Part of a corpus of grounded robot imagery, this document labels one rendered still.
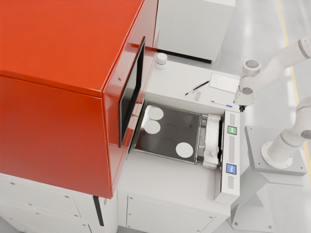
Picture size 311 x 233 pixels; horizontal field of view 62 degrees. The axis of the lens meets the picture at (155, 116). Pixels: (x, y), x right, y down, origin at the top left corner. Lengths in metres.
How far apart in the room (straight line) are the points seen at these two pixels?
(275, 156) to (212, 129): 0.40
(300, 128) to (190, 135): 0.59
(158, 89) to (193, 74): 0.30
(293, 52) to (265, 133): 0.74
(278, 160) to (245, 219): 0.90
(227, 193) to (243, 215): 1.07
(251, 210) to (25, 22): 2.24
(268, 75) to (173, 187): 0.77
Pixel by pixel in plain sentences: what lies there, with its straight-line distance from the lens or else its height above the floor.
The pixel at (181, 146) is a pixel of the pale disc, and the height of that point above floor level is 0.90.
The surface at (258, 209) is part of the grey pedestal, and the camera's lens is 2.55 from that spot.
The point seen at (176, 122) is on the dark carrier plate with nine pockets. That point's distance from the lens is 1.63.
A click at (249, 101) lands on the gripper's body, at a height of 1.21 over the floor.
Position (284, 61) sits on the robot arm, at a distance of 1.26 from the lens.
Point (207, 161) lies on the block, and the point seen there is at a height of 0.91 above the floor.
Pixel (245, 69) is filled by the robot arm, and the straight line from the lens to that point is 1.30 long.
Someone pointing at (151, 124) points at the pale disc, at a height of 0.90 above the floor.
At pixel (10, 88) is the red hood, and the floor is 1.77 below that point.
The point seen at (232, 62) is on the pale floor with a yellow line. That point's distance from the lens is 3.67.
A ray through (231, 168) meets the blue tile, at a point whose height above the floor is 0.96.
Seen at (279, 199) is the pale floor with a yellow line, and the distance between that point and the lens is 2.70.
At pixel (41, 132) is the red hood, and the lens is 0.73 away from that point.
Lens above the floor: 2.19
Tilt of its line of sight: 52 degrees down
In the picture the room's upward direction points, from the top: 10 degrees clockwise
